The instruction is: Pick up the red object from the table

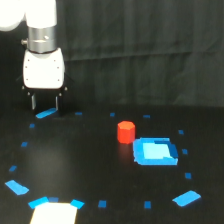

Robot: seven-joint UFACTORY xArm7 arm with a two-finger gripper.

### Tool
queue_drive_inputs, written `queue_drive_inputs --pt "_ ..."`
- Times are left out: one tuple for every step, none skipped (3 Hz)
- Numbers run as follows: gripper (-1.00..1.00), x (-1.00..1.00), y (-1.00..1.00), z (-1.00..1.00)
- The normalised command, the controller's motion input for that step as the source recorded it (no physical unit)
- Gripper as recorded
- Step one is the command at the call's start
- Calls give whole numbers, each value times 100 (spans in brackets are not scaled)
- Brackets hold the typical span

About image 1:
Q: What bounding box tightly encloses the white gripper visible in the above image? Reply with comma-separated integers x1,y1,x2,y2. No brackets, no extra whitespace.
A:
22,48,65,111

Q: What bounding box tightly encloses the red hexagonal block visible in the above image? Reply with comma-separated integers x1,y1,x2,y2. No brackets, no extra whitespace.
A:
117,121,135,144

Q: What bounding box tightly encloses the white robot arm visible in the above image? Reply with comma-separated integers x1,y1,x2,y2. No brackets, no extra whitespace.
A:
0,0,65,110

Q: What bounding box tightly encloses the long blue tape top-left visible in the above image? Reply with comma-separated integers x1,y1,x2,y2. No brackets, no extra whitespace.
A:
36,108,57,119

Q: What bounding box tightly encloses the black backdrop curtain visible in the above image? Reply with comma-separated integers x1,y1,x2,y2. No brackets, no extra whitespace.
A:
0,0,224,108

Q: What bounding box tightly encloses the large blue tape left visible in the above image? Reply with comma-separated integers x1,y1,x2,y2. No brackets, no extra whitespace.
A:
5,180,29,195

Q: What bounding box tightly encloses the blue tape strip bottom-left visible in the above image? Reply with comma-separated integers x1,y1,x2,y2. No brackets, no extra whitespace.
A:
28,196,49,209

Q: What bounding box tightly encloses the blue tape beside paper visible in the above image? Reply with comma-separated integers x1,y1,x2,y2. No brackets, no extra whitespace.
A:
70,199,85,209

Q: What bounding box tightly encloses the blue tape square patch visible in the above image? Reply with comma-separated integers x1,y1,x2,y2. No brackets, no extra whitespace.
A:
133,138,179,166

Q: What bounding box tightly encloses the white paper sheet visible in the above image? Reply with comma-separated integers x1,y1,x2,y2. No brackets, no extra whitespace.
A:
30,203,77,224

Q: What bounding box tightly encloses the large blue tape bottom-right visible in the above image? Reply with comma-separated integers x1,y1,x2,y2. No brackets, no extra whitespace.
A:
173,190,201,207

